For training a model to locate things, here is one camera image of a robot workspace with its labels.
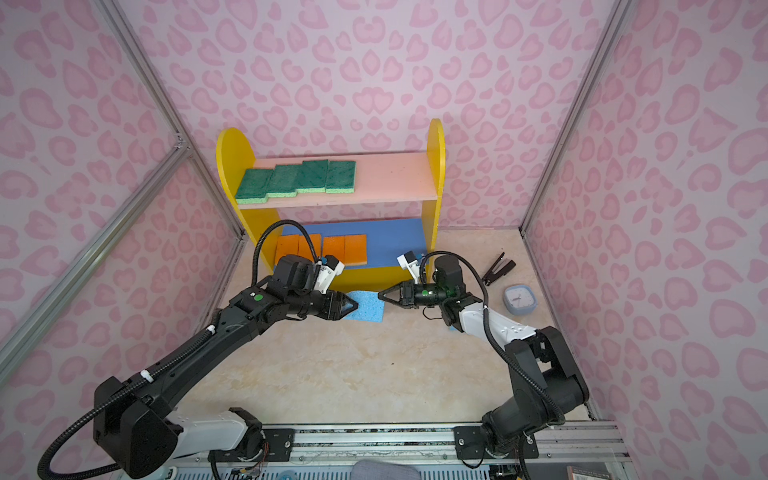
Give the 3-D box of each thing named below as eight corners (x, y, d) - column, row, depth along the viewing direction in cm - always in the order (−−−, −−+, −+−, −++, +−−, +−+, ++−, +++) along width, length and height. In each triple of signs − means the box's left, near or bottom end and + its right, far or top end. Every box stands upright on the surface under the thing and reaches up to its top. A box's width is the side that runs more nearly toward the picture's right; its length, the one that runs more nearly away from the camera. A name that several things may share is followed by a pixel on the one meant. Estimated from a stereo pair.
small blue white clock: (507, 315, 97) (510, 310, 95) (500, 291, 103) (503, 285, 101) (537, 315, 97) (541, 310, 95) (529, 290, 103) (532, 285, 101)
